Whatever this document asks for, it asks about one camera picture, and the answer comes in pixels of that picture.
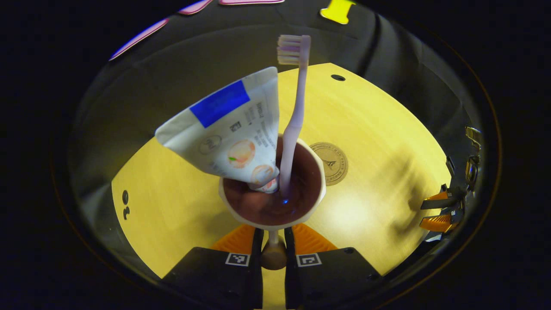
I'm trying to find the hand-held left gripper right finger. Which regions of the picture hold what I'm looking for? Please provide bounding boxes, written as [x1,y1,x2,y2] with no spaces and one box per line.
[284,223,381,310]

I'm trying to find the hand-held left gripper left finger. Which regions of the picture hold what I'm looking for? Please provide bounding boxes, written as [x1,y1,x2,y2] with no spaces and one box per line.
[161,224,264,310]

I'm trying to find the beige cup with brown inside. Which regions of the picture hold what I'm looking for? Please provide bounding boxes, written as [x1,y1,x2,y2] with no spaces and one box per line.
[218,133,327,271]

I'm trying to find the white toothpaste tube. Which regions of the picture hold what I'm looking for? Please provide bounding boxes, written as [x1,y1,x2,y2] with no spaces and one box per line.
[155,67,280,193]

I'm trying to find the pale pink toothbrush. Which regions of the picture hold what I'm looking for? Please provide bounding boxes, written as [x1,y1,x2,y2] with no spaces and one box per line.
[277,34,311,198]

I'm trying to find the black backdrop cloth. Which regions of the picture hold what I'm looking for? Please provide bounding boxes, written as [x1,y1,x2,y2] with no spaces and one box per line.
[65,0,483,242]

